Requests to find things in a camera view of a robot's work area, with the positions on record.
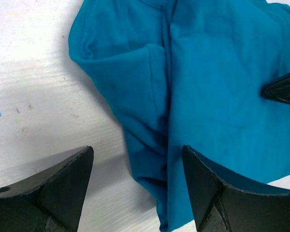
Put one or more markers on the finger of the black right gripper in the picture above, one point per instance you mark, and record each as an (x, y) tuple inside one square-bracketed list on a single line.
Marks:
[(278, 90)]

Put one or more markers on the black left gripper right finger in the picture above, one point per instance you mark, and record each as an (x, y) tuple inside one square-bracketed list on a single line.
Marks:
[(225, 201)]

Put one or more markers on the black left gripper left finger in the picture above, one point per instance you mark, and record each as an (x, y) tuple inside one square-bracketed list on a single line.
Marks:
[(50, 200)]

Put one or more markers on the blue t shirt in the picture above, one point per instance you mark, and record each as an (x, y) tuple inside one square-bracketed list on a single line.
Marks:
[(189, 72)]

